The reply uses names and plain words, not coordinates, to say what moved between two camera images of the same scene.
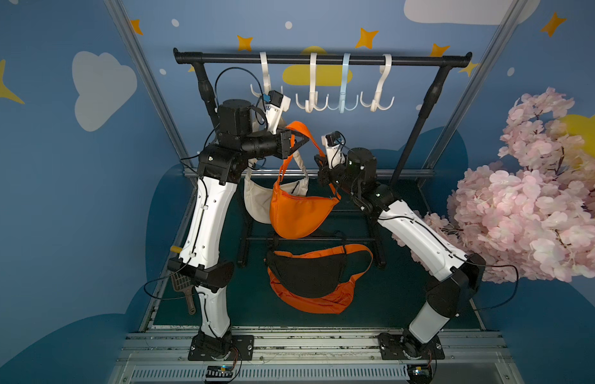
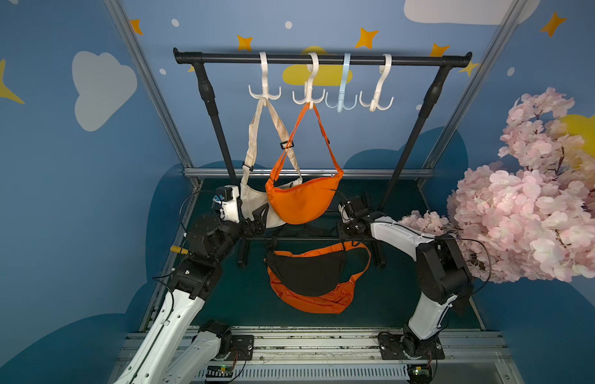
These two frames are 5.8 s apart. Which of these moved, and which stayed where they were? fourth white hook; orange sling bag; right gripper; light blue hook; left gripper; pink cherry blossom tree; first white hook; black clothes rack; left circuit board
Moved: orange sling bag; left gripper; right gripper
Stayed: first white hook; black clothes rack; fourth white hook; light blue hook; pink cherry blossom tree; left circuit board
